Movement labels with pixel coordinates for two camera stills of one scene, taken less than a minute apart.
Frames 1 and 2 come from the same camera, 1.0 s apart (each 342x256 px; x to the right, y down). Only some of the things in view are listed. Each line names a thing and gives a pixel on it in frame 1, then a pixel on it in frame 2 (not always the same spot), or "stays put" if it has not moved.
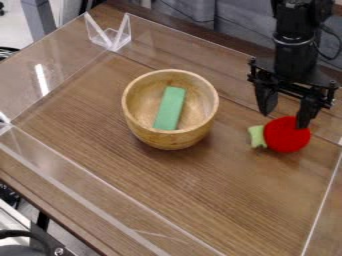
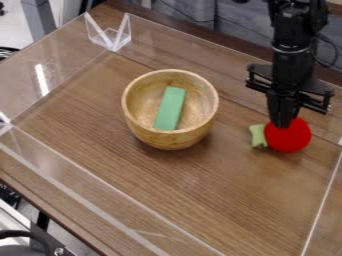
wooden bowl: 140,102 stays put
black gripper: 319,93 → 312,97
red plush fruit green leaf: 280,135 stays put
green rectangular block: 171,108 stays put
